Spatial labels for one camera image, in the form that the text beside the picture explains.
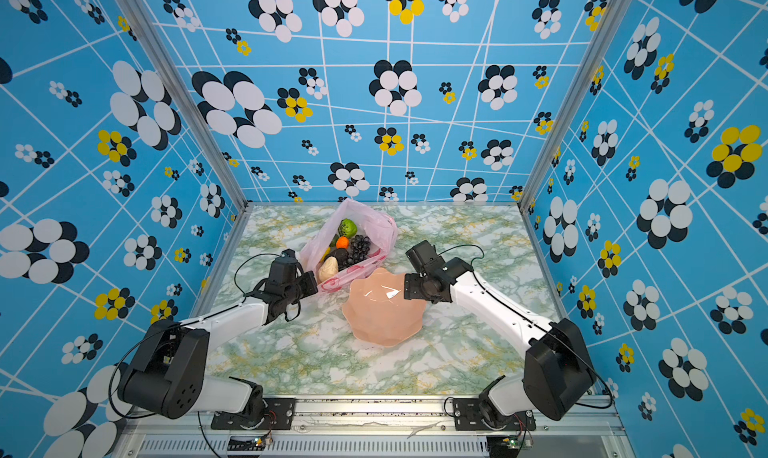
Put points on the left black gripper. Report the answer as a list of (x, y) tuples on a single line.
[(310, 279)]

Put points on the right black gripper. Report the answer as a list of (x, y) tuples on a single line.
[(411, 285)]

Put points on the beige pear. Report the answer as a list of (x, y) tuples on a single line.
[(328, 269)]

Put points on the pink wavy plate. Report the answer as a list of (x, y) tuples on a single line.
[(377, 311)]

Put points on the pink plastic bag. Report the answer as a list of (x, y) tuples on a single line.
[(377, 225)]

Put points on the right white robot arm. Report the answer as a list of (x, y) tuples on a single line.
[(558, 370)]

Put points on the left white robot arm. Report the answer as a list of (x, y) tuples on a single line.
[(167, 372)]

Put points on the dark green avocado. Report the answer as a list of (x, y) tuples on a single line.
[(343, 258)]

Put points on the green kiwi fruit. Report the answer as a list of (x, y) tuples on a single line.
[(347, 228)]

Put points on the black grape bunch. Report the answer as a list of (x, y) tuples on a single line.
[(359, 248)]

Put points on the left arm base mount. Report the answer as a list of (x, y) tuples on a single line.
[(271, 413)]

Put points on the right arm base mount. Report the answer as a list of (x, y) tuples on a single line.
[(474, 414)]

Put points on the aluminium front rail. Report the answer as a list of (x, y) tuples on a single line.
[(384, 426)]

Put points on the left corner aluminium post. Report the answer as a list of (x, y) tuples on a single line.
[(160, 58)]

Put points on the corner aluminium post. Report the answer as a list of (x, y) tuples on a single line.
[(160, 58), (576, 93)]

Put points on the right corner aluminium post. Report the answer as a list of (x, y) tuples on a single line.
[(576, 93)]

